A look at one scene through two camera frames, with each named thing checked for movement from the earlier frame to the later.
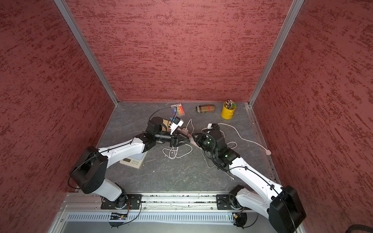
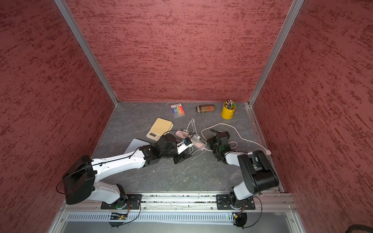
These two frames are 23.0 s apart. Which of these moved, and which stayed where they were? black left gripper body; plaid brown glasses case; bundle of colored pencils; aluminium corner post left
Moved: black left gripper body
Stayed: bundle of colored pencils; aluminium corner post left; plaid brown glasses case
